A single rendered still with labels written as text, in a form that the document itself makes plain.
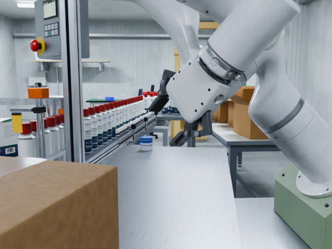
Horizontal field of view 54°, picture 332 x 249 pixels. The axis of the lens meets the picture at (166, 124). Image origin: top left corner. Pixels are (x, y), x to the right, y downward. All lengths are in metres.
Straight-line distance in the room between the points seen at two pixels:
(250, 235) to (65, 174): 0.62
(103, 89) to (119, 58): 0.99
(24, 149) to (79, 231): 0.77
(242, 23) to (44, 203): 0.39
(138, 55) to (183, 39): 8.64
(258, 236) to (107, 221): 0.57
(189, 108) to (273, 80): 0.23
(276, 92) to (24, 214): 0.59
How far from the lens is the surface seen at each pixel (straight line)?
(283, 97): 0.75
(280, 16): 0.54
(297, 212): 0.92
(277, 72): 0.75
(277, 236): 0.91
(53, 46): 1.09
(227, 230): 0.90
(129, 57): 9.38
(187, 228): 0.90
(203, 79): 0.58
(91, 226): 0.35
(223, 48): 0.55
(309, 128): 0.79
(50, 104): 1.51
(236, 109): 2.69
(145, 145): 1.79
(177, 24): 0.75
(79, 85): 1.05
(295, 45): 5.63
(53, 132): 1.22
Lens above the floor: 1.22
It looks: 8 degrees down
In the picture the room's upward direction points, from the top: straight up
